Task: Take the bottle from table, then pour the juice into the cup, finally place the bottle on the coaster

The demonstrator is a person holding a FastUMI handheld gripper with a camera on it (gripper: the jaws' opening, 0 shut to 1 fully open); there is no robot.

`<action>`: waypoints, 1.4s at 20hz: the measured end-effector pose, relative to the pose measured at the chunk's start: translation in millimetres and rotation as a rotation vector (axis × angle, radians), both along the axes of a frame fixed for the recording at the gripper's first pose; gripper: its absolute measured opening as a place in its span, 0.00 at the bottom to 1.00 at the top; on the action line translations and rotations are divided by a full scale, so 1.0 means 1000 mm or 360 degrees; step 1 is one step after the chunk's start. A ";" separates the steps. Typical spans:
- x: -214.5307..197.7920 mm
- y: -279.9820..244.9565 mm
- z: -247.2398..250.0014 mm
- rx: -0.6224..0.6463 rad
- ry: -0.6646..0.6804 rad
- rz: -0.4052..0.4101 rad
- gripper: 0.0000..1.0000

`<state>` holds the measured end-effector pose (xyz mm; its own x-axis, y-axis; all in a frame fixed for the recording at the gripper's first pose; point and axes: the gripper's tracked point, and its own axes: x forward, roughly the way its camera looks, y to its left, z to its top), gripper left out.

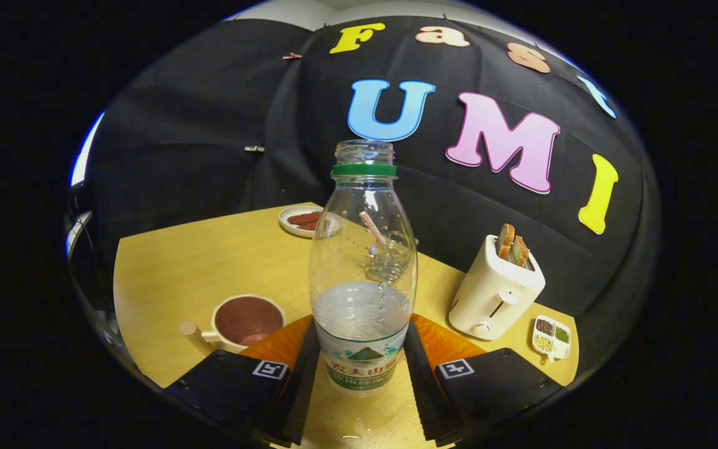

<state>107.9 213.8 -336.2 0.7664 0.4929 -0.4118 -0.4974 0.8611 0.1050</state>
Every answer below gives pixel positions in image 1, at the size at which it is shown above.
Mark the red snack piece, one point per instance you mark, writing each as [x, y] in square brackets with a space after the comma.
[305, 218]
[309, 227]

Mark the white divided seed dish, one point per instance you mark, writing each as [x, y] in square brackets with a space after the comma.
[552, 340]

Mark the small glass jar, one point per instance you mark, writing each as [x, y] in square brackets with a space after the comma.
[384, 262]

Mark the clear plastic bottle green label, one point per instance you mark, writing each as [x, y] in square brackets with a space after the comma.
[362, 318]

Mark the small white plate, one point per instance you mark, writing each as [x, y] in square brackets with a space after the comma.
[287, 221]

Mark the silver clip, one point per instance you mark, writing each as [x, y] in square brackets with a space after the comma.
[254, 148]

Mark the black backdrop cloth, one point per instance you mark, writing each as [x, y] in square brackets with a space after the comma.
[209, 125]

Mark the wooden table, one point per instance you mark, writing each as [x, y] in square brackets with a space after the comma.
[178, 268]

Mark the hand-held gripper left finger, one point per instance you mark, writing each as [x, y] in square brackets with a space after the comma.
[300, 399]

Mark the striped paper straw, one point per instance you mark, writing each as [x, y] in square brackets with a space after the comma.
[373, 227]

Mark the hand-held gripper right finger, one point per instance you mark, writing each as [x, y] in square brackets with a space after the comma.
[424, 399]

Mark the copper clip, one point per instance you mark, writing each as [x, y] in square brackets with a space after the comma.
[291, 56]

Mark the cream toaster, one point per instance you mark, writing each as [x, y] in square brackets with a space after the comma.
[490, 293]

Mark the toasted bread slice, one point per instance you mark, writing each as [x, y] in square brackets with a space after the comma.
[506, 241]
[520, 251]

